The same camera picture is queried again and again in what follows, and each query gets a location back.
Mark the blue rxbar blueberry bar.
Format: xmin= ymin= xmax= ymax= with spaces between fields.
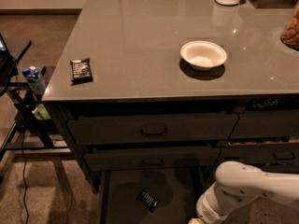
xmin=135 ymin=189 xmax=159 ymax=212

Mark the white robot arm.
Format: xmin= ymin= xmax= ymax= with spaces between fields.
xmin=195 ymin=161 xmax=299 ymax=224

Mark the dark counter cabinet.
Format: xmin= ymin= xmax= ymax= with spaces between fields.
xmin=43 ymin=0 xmax=299 ymax=186

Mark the middle left drawer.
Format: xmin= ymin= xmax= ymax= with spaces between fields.
xmin=84 ymin=147 xmax=220 ymax=171

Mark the top left drawer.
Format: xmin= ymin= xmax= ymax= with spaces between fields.
xmin=67 ymin=113 xmax=237 ymax=146

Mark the dark snack bar on counter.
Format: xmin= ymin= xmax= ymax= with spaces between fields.
xmin=70 ymin=58 xmax=93 ymax=83

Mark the open bottom drawer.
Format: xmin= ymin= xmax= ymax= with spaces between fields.
xmin=97 ymin=167 xmax=208 ymax=224

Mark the top right drawer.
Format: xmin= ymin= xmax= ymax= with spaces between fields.
xmin=230 ymin=110 xmax=299 ymax=139

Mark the middle right drawer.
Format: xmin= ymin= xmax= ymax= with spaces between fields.
xmin=218 ymin=143 xmax=299 ymax=164

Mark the white bowl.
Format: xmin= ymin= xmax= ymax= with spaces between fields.
xmin=180 ymin=41 xmax=227 ymax=71

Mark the green packet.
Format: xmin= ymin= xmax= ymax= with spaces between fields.
xmin=33 ymin=104 xmax=50 ymax=120

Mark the black side stand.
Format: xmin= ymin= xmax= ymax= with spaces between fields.
xmin=0 ymin=37 xmax=68 ymax=158

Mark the jar of nuts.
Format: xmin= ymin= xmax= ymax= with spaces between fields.
xmin=280 ymin=1 xmax=299 ymax=50

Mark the black cable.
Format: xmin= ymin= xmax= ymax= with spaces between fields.
xmin=12 ymin=56 xmax=31 ymax=224

